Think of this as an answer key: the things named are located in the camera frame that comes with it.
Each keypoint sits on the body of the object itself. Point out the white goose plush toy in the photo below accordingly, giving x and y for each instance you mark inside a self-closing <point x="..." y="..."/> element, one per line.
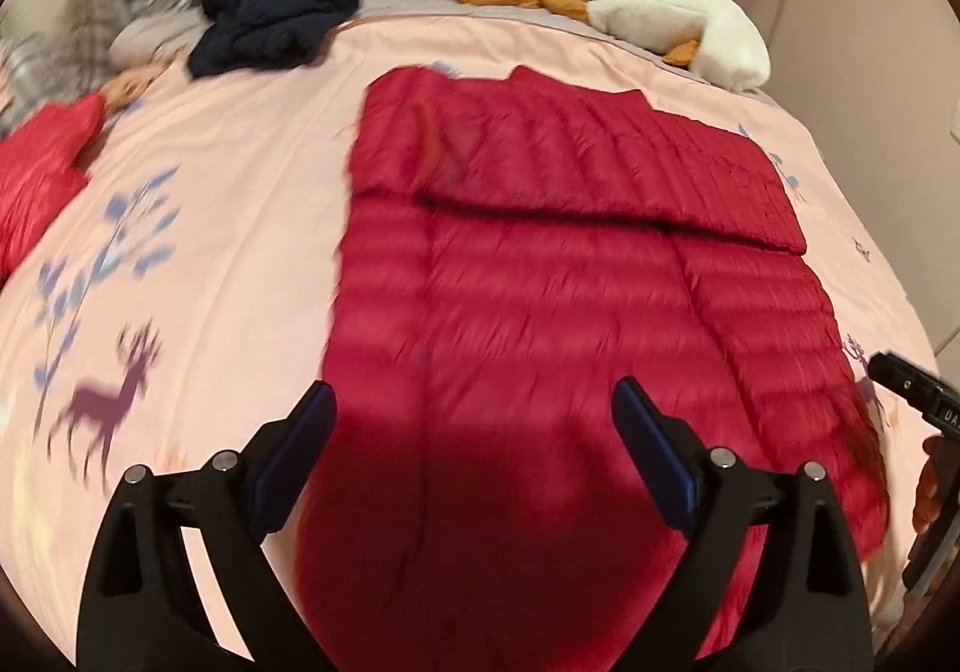
<point x="713" y="39"/>

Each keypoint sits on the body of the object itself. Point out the person's right hand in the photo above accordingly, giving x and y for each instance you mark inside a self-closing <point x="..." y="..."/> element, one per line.
<point x="927" y="501"/>

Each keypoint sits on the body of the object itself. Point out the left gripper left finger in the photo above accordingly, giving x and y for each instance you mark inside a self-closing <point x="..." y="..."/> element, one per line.
<point x="141" y="609"/>

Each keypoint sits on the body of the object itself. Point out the pink deer print duvet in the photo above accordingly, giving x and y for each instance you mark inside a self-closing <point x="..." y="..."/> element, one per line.
<point x="183" y="298"/>

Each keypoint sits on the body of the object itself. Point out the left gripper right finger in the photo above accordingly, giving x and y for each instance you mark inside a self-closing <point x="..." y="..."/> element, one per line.
<point x="807" y="606"/>

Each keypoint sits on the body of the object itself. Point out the red down puffer jacket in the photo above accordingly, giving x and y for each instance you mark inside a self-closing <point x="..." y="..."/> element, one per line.
<point x="514" y="247"/>

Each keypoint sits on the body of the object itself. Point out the dark navy crumpled garment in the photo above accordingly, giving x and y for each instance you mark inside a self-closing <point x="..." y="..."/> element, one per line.
<point x="264" y="35"/>

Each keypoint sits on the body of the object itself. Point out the grey plaid pillow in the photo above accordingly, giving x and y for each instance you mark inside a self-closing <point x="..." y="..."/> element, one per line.
<point x="59" y="50"/>

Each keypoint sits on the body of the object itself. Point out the grey folded cloth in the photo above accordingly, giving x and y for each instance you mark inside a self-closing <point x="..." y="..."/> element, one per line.
<point x="157" y="38"/>

